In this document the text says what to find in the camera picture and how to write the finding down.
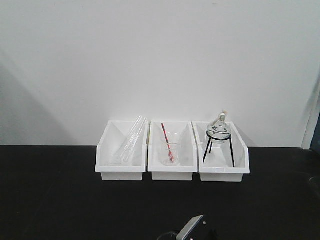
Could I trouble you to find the clear glass beaker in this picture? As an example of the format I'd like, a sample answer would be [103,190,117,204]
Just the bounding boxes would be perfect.
[159,142,181,166]

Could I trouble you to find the glass test tubes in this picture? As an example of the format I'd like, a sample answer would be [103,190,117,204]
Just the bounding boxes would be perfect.
[110,116,147,165]

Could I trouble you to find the white middle storage bin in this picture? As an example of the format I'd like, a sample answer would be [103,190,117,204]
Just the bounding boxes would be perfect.
[147,121,198,181]

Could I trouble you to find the white storage bin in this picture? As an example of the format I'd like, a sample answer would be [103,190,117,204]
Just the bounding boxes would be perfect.
[147,121,198,181]
[95,120,150,181]
[192,121,250,182]

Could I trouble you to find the red striped stirring rod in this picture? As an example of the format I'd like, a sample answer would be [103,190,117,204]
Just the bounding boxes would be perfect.
[161,123,175,163]

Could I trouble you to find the white left storage bin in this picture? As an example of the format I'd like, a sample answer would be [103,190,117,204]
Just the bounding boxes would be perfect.
[95,120,150,181]

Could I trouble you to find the glass alcohol lamp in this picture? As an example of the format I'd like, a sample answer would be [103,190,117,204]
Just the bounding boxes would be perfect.
[206,111,232,144]

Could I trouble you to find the white right storage bin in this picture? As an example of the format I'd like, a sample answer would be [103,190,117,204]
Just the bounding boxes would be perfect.
[192,121,250,182]

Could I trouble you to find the black wire tripod stand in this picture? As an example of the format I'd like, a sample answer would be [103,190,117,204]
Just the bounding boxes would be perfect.
[202,130,235,168]

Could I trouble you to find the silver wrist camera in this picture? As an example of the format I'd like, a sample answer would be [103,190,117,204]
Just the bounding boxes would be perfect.
[176,215,207,240]

